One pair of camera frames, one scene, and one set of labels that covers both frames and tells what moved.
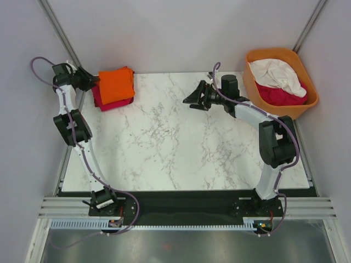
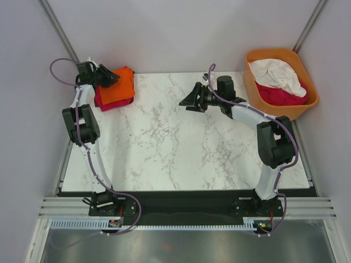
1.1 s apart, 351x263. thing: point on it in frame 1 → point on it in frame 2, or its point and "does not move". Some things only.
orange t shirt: (116, 85) does not move
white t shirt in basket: (276, 73) does not move
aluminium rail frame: (299, 207) does not move
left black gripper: (88, 80) → (112, 78)
